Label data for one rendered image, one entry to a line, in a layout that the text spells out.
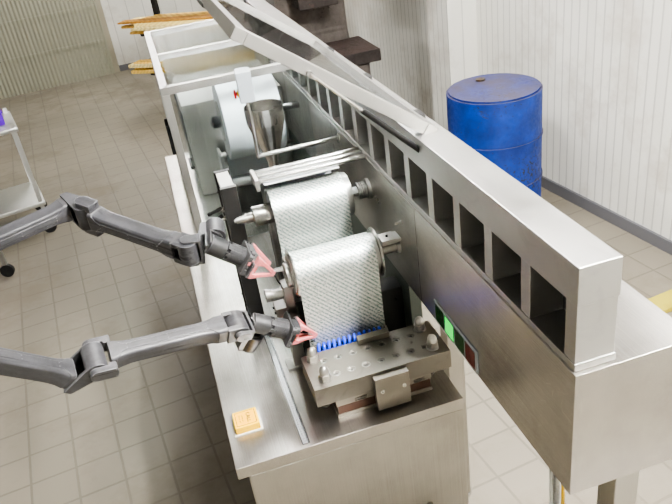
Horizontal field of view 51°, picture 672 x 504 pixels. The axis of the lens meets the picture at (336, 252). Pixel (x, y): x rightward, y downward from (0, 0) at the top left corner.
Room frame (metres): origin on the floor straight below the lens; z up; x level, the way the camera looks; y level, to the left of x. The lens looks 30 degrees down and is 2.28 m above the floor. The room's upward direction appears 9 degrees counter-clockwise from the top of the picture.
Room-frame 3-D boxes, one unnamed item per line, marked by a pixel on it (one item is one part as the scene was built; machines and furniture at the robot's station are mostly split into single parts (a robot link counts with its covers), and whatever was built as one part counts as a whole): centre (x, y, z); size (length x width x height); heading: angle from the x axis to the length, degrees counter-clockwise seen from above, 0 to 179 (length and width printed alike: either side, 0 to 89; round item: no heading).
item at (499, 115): (4.22, -1.12, 0.45); 0.60 x 0.60 x 0.90
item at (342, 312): (1.70, 0.00, 1.10); 0.23 x 0.01 x 0.18; 102
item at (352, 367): (1.59, -0.06, 1.00); 0.40 x 0.16 x 0.06; 102
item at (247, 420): (1.53, 0.33, 0.91); 0.07 x 0.07 x 0.02; 12
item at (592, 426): (2.46, -0.16, 1.29); 3.10 x 0.28 x 0.30; 12
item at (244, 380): (2.66, 0.30, 0.88); 2.52 x 0.66 x 0.04; 12
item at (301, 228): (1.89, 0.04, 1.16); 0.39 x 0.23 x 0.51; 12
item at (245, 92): (2.28, 0.22, 1.66); 0.07 x 0.07 x 0.10; 7
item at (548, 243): (2.45, -0.09, 1.55); 3.08 x 0.08 x 0.23; 12
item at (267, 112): (2.46, 0.18, 1.50); 0.14 x 0.14 x 0.06
